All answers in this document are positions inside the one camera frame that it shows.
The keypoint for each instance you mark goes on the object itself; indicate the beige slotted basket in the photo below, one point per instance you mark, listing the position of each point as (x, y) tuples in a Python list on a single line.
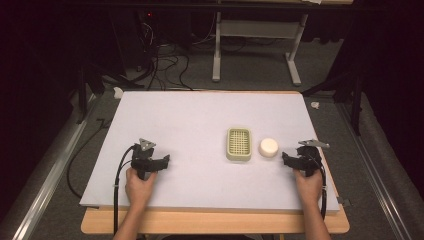
[(238, 144)]

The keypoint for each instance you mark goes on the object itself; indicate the person's right hand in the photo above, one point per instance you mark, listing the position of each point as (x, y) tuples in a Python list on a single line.
[(309, 188)]

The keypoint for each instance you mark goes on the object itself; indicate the person's left hand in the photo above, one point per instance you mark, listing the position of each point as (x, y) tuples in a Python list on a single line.
[(138, 190)]

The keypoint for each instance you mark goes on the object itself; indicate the black stand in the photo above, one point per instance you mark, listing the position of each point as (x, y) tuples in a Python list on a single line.
[(96, 80), (350, 86)]

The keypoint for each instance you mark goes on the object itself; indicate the round white soap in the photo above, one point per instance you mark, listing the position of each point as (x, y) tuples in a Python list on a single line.
[(268, 147)]

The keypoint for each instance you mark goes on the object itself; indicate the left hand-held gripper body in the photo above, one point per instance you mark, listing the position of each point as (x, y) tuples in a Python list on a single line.
[(143, 160)]

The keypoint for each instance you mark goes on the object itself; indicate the wooden table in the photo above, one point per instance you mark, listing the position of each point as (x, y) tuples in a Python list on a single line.
[(213, 223)]

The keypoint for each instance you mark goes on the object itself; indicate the white table mat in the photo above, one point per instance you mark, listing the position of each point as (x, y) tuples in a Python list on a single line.
[(200, 133)]

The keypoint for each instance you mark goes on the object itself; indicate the crumpled white paper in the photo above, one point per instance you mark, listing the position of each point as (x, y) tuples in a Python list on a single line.
[(315, 105), (118, 93)]

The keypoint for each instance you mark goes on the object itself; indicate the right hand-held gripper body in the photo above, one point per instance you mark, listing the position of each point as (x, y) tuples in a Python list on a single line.
[(310, 156)]

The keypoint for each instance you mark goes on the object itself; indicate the white desk frame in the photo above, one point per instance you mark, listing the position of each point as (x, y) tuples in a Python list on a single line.
[(260, 29)]

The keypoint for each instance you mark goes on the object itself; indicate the grey metal clip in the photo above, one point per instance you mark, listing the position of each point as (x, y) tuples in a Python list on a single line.
[(343, 201)]

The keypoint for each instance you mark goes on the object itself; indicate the metal floor rail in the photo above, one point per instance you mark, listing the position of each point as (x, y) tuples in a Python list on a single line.
[(373, 166), (50, 173)]

